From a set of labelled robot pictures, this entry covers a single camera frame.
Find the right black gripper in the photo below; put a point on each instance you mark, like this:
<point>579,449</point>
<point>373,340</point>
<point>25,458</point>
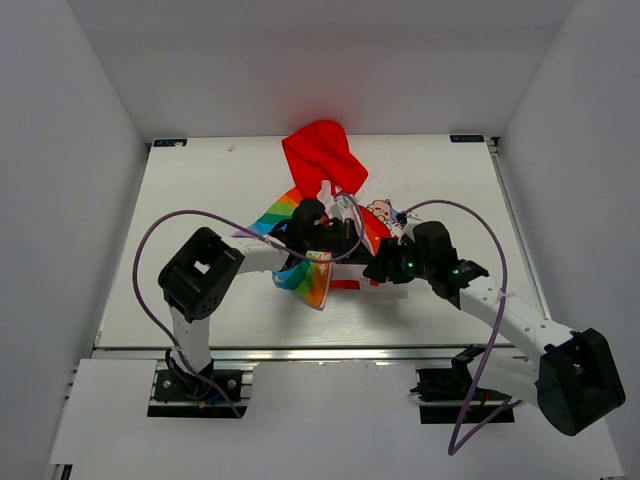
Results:
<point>392,248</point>

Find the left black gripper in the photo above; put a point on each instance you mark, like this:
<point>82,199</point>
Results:
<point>347,232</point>

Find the white red cartoon jacket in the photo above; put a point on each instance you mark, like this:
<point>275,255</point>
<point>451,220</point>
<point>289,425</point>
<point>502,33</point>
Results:
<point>321,164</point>

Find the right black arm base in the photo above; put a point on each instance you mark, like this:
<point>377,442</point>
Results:
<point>443,380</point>

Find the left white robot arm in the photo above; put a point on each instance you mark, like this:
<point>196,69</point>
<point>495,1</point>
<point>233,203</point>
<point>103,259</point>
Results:
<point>196,279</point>

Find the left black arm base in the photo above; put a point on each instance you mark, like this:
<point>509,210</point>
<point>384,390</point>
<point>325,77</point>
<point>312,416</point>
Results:
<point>176,394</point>

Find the right blue corner label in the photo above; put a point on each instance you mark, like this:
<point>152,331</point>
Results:
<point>466,138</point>

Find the blue corner label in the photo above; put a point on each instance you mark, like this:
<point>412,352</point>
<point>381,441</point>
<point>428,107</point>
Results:
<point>169,143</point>
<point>466,138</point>

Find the left blue corner label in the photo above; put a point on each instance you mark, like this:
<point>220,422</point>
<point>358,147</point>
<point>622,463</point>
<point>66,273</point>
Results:
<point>169,143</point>

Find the aluminium front rail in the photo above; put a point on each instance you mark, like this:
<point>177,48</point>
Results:
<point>247,360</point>

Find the aluminium rail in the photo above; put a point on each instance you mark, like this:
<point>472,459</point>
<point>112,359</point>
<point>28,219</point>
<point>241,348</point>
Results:
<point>247,360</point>
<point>493,144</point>

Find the aluminium right side rail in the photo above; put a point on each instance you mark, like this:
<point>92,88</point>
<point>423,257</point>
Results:
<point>493,144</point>

